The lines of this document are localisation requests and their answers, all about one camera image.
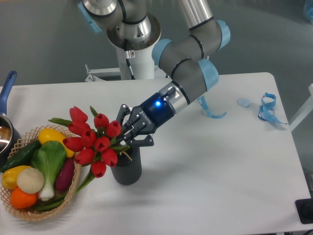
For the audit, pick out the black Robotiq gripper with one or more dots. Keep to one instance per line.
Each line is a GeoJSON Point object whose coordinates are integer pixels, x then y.
{"type": "Point", "coordinates": [144, 119]}

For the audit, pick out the red tulip bouquet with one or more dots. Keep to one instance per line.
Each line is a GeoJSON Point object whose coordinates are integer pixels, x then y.
{"type": "Point", "coordinates": [97, 147]}

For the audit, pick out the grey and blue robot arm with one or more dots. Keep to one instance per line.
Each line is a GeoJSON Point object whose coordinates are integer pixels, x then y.
{"type": "Point", "coordinates": [135, 34]}

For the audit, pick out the dark grey ribbed vase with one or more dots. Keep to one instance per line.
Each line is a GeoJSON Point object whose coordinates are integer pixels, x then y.
{"type": "Point", "coordinates": [128, 169]}

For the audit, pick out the curled blue tape strip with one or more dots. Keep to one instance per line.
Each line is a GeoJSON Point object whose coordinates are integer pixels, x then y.
{"type": "Point", "coordinates": [202, 101]}

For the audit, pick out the purple sweet potato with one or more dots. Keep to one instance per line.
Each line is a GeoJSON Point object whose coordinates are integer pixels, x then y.
{"type": "Point", "coordinates": [65, 176]}

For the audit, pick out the yellow squash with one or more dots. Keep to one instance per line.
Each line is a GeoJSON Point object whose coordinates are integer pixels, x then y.
{"type": "Point", "coordinates": [49, 134]}

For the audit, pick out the green bok choy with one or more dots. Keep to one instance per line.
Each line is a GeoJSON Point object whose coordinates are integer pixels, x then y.
{"type": "Point", "coordinates": [49, 160]}

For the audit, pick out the woven wicker basket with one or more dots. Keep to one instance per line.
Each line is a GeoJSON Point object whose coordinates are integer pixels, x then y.
{"type": "Point", "coordinates": [29, 214]}

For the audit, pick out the small light-blue cap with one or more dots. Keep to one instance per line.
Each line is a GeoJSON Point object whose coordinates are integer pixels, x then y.
{"type": "Point", "coordinates": [243, 102]}

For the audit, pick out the green cucumber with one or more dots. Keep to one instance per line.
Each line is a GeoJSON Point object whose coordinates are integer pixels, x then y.
{"type": "Point", "coordinates": [21, 157]}

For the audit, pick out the white garlic bulb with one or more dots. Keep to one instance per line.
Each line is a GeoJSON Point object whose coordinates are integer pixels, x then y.
{"type": "Point", "coordinates": [30, 180]}

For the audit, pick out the green bean pods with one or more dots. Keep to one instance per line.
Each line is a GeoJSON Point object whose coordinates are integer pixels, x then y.
{"type": "Point", "coordinates": [50, 204]}

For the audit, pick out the yellow bell pepper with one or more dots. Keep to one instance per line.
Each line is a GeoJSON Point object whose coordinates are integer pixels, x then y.
{"type": "Point", "coordinates": [9, 177]}

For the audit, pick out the orange fruit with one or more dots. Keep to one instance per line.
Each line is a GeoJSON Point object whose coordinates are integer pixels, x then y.
{"type": "Point", "coordinates": [21, 200]}

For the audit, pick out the black device at edge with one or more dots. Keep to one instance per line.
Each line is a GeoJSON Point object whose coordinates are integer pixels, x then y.
{"type": "Point", "coordinates": [305, 210]}

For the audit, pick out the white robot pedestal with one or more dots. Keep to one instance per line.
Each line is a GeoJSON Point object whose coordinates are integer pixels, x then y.
{"type": "Point", "coordinates": [178, 61]}

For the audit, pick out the blue-handled saucepan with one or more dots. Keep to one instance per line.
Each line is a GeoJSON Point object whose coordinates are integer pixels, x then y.
{"type": "Point", "coordinates": [8, 134]}

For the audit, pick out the white frame post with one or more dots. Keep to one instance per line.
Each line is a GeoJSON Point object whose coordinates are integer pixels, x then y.
{"type": "Point", "coordinates": [303, 111]}

